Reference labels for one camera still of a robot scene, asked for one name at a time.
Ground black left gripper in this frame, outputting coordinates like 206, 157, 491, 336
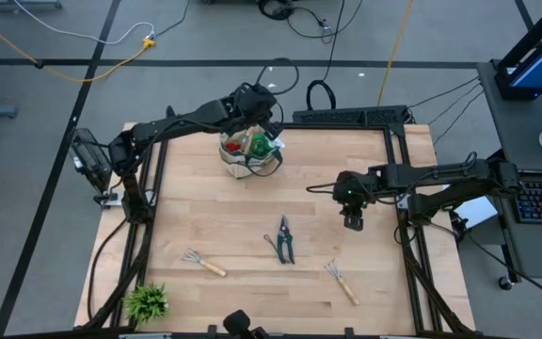
232, 83, 282, 140

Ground white floor cable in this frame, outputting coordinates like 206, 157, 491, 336
14, 0, 155, 46

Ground small green artificial plant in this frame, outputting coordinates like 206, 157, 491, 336
123, 283, 170, 326

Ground black perforated power box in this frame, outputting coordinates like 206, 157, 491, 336
292, 105, 411, 126

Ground hand rake wooden handle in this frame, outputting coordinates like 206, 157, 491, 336
181, 249, 228, 279
324, 257, 361, 307

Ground yellow floor cable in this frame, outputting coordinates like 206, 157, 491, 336
376, 0, 416, 107

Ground black mesh electronics box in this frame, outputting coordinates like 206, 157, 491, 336
70, 127, 114, 195

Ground thin black taut cable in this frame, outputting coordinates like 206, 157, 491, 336
433, 89, 486, 143
428, 83, 482, 126
409, 76, 481, 109

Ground green spray bottle white nozzle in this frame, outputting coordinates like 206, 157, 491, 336
251, 134, 285, 158

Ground thin black floor cable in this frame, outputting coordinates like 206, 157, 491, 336
155, 0, 191, 39

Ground grey desk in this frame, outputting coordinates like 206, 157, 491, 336
476, 60, 542, 283

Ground green pruning shears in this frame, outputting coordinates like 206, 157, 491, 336
263, 215, 296, 266

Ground beige green gardening bag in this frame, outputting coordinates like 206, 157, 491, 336
217, 122, 285, 180

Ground black looped floor cable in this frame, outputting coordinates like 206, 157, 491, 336
305, 0, 347, 112

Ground black tangled cable bundle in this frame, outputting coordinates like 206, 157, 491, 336
257, 0, 364, 43

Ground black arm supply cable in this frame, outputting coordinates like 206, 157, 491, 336
86, 217, 130, 324

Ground grey metal base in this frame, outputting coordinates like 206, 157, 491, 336
0, 0, 63, 13

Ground black aluminium table frame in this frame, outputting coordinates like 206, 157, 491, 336
82, 105, 474, 338

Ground yellow extension cable with plug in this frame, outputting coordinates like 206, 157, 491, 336
0, 7, 157, 84

